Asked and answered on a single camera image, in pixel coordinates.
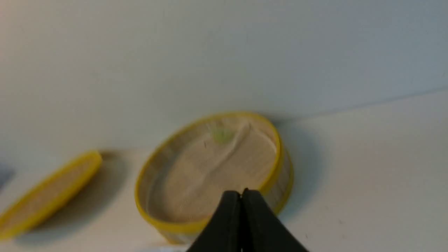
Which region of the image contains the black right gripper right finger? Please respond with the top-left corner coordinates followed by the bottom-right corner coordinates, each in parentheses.
top-left (240, 189), bottom-right (308, 252)

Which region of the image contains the yellow rimmed bamboo steamer basket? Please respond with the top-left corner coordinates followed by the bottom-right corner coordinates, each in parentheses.
top-left (134, 112), bottom-right (294, 245)

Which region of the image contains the white steamer liner cloth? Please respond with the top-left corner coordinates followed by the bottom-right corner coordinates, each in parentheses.
top-left (143, 118), bottom-right (279, 222)

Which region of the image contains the yellow rimmed bamboo steamer lid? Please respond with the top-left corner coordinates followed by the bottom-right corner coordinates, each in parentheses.
top-left (0, 150), bottom-right (103, 241)

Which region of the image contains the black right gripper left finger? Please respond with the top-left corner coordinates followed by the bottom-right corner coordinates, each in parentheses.
top-left (187, 190), bottom-right (241, 252)

